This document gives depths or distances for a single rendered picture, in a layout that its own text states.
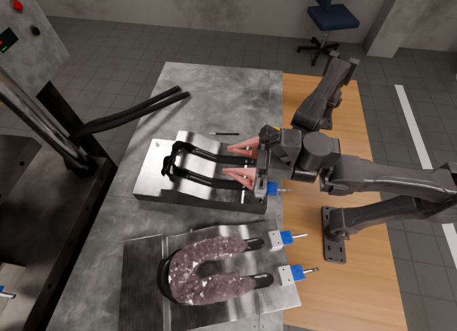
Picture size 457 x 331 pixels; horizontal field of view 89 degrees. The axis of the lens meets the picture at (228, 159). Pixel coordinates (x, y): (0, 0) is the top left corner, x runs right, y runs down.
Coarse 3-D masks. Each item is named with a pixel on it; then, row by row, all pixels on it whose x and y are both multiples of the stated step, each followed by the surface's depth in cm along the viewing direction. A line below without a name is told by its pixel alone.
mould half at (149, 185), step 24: (168, 144) 98; (192, 144) 90; (216, 144) 95; (144, 168) 92; (192, 168) 85; (216, 168) 89; (144, 192) 86; (168, 192) 81; (192, 192) 81; (216, 192) 84; (240, 192) 83
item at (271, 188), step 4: (256, 184) 82; (268, 184) 83; (272, 184) 83; (276, 184) 83; (256, 188) 81; (268, 188) 82; (272, 188) 82; (276, 188) 82; (280, 188) 83; (256, 192) 82; (260, 192) 82; (264, 192) 81; (268, 192) 82; (272, 192) 81; (276, 192) 81
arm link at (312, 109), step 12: (336, 60) 72; (348, 60) 71; (324, 72) 80; (336, 72) 70; (324, 84) 70; (336, 84) 70; (312, 96) 69; (324, 96) 68; (300, 108) 68; (312, 108) 67; (324, 108) 67; (300, 120) 68; (312, 120) 67
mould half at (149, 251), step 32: (256, 224) 80; (128, 256) 69; (160, 256) 69; (256, 256) 74; (128, 288) 65; (288, 288) 69; (128, 320) 61; (160, 320) 61; (192, 320) 63; (224, 320) 62
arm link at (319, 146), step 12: (312, 132) 45; (312, 144) 44; (324, 144) 44; (336, 144) 43; (300, 156) 46; (312, 156) 43; (324, 156) 43; (336, 156) 43; (312, 168) 46; (324, 168) 47; (324, 180) 48; (336, 192) 49; (348, 192) 48
